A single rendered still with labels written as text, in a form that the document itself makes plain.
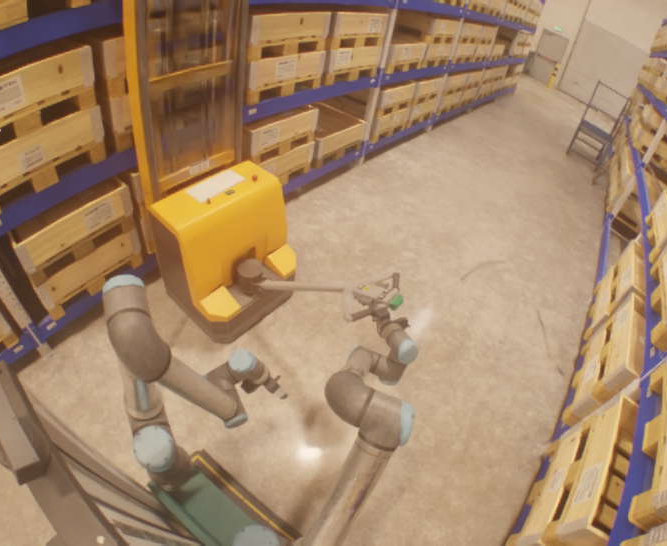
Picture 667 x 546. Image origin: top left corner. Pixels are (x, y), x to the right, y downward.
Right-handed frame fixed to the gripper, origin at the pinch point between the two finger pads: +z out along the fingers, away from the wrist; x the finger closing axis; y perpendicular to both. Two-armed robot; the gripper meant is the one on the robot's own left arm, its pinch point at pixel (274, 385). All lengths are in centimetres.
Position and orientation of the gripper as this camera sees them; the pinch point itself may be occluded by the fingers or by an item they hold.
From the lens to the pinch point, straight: 165.4
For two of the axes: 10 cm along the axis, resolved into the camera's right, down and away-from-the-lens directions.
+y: 6.9, -6.8, 2.4
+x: -6.9, -5.1, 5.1
